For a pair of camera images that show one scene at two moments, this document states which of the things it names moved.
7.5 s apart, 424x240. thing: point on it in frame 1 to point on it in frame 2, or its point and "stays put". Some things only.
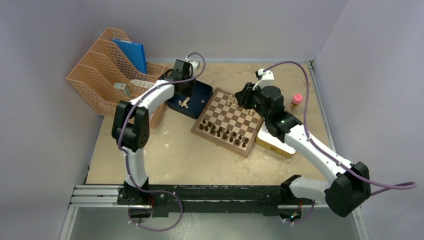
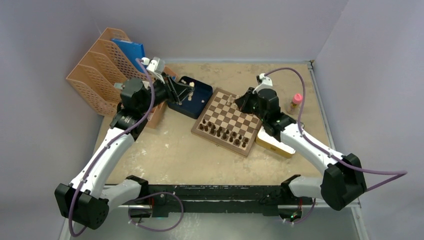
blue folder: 135,52 stays put
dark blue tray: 196,105 stays put
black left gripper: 189,93 to 179,90
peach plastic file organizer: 108,78 stays put
